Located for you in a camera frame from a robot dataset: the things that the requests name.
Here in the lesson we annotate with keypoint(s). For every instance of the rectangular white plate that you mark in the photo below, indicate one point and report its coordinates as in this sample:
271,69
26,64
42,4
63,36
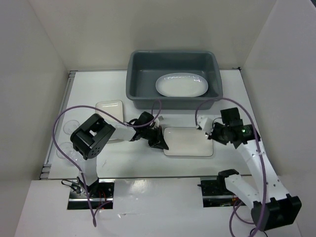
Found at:
185,142
114,108

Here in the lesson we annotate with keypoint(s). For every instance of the large oval white plate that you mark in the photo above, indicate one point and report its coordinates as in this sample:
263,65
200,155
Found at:
181,85

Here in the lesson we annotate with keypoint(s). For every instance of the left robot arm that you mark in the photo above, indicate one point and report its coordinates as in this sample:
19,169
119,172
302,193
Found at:
91,137

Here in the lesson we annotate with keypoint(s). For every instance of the clear glass cup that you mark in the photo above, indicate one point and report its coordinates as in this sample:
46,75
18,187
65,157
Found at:
70,126
67,148

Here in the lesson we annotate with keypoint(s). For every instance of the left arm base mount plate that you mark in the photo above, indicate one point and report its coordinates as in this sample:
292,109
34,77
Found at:
103,196

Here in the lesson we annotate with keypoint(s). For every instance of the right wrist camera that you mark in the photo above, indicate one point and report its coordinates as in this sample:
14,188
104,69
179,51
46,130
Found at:
205,124

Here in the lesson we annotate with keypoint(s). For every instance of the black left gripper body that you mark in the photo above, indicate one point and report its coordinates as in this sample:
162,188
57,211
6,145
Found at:
150,134

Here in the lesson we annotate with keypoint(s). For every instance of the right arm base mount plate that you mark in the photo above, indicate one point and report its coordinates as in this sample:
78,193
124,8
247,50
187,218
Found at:
214,195

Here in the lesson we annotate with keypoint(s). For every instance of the grey plastic bin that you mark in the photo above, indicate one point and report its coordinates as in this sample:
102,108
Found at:
146,66

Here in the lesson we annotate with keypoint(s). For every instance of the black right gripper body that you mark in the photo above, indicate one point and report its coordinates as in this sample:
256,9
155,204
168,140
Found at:
218,133

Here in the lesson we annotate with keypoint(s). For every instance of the aluminium table edge rail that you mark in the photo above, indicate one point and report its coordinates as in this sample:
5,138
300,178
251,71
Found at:
51,152

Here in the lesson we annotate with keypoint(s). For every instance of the clear glass cup rear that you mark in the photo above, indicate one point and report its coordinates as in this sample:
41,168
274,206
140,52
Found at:
70,126

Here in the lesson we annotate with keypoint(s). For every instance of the clear glass cup front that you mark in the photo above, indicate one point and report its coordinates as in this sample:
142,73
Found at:
67,148

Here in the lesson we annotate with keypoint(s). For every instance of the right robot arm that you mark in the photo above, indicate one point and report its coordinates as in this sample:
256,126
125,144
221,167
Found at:
271,205

